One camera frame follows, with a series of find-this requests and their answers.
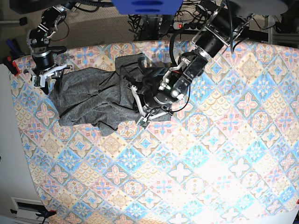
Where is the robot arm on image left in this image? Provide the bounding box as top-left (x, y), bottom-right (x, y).
top-left (25, 4), bottom-right (72, 95)

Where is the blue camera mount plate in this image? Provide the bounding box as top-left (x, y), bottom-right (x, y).
top-left (111, 0), bottom-right (183, 15)

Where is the black orange clamp bottom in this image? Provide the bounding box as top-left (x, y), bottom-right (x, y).
top-left (36, 210), bottom-right (57, 219)

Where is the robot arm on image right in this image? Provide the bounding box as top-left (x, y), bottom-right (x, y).
top-left (130, 0), bottom-right (254, 128)

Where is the grey t-shirt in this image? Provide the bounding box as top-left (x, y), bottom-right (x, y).
top-left (49, 54), bottom-right (167, 136)

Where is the patterned tablecloth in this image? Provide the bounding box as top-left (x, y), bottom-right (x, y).
top-left (9, 42), bottom-right (299, 224)

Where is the white power strip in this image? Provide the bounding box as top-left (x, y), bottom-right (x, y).
top-left (172, 22), bottom-right (199, 31)

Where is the white vent panel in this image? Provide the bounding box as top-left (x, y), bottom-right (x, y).
top-left (10, 197), bottom-right (46, 223)

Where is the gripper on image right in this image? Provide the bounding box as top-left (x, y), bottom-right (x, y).
top-left (128, 85), bottom-right (187, 129)

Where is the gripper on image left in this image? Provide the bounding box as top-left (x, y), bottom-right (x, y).
top-left (24, 46), bottom-right (72, 95)

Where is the red black clamp left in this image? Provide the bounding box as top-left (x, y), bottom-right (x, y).
top-left (2, 56), bottom-right (20, 76)

